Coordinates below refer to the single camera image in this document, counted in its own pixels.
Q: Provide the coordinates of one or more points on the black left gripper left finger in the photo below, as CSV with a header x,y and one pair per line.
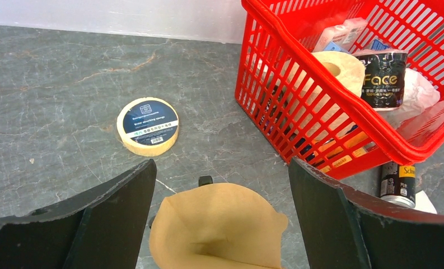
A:
x,y
101,227

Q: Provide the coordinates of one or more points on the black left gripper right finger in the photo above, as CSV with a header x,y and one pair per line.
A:
x,y
343,227

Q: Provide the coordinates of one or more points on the white paper sheet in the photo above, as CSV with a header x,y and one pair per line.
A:
x,y
423,203

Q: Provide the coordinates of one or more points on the dark green glass dripper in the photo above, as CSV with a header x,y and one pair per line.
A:
x,y
203,180

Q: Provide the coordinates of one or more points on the brown paper coffee filter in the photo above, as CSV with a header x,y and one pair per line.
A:
x,y
219,225

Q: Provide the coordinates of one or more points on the black drink can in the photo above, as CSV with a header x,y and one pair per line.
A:
x,y
398,183

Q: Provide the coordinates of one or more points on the orange blue bottle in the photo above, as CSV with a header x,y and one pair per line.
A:
x,y
357,146

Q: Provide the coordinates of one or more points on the beige paper towel roll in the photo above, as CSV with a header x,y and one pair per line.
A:
x,y
310,96

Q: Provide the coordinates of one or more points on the red plastic basket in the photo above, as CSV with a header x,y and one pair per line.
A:
x,y
277,31

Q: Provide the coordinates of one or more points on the white plastic bag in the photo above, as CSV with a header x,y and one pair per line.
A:
x,y
419,94

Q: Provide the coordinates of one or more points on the black face tissue pack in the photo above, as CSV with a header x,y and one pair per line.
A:
x,y
384,77

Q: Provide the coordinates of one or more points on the blue packet in basket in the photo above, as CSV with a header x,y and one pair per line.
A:
x,y
379,45

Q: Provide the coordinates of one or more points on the white box in basket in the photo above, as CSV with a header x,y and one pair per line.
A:
x,y
336,34
355,28

